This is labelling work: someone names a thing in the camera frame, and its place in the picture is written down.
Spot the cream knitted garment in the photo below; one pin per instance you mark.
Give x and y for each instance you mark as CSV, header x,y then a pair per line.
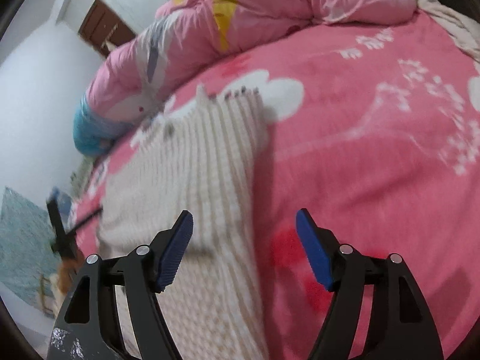
x,y
463,30

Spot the operator left hand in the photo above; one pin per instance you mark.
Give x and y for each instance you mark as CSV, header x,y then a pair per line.
x,y
67,271

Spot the pink floral bed blanket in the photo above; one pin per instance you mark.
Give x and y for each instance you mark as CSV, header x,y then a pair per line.
x,y
373,129

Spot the pink and blue duvet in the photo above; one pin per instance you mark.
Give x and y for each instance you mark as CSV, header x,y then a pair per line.
x,y
137,78

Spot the grey patterned mat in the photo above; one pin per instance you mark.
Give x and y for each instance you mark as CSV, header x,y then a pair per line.
x,y
80,177

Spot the brown wooden door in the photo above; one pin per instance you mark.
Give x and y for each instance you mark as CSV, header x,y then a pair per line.
x,y
104,30

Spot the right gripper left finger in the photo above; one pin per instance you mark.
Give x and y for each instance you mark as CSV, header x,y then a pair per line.
x,y
112,297

